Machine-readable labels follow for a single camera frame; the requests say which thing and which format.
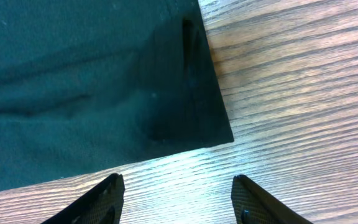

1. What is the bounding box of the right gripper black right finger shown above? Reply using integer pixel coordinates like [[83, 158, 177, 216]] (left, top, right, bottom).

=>
[[231, 175, 312, 224]]

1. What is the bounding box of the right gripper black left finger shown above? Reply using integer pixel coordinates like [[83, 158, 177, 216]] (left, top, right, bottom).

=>
[[42, 174, 125, 224]]

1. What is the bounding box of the black t-shirt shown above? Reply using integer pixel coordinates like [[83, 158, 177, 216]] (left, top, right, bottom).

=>
[[0, 0, 234, 191]]

